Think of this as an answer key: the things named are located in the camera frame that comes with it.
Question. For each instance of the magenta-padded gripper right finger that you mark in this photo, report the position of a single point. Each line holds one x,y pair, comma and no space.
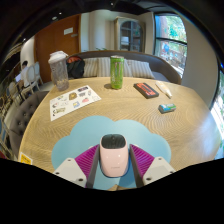
160,170

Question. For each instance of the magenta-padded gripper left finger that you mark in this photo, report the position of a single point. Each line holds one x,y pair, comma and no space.
68,170

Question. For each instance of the pink computer mouse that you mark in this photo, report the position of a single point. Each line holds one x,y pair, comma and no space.
114,156

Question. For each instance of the blue cloud-shaped mouse pad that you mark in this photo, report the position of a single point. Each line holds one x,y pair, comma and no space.
113,126

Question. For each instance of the yellow code card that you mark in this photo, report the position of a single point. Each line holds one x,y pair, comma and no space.
26,158

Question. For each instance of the small teal eraser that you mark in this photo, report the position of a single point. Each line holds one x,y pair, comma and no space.
167,108

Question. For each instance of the grey tufted armchair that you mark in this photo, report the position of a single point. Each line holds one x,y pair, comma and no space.
21,120

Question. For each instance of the white sticker sheet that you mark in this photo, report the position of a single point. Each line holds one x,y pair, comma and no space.
73,101

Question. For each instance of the white tube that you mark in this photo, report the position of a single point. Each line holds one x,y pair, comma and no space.
164,89

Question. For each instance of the black and red flat case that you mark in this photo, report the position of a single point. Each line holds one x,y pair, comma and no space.
146,90

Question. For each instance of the large side window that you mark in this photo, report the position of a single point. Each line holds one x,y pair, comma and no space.
218,113

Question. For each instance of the clear shaker bottle white lid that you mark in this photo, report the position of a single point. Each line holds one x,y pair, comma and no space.
59,73

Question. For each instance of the group of dining chairs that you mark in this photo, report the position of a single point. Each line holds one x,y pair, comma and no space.
31,78

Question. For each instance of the striped beige cushion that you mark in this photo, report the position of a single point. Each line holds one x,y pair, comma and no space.
104,66
140,69
90,68

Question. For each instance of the brown curved sofa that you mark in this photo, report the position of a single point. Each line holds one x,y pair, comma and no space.
163,65

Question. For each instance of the green drink can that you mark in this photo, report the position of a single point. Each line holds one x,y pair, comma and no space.
117,73

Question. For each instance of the person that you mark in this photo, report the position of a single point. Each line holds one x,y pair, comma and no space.
24,73

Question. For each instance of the black-framed window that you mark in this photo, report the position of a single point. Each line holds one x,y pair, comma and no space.
171,43

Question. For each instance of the wooden door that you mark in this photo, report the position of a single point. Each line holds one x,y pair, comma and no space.
50,43

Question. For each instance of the glass-door cabinet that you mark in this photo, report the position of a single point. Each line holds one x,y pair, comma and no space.
130,35

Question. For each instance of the white door sign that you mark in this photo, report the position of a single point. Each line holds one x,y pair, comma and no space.
68,31

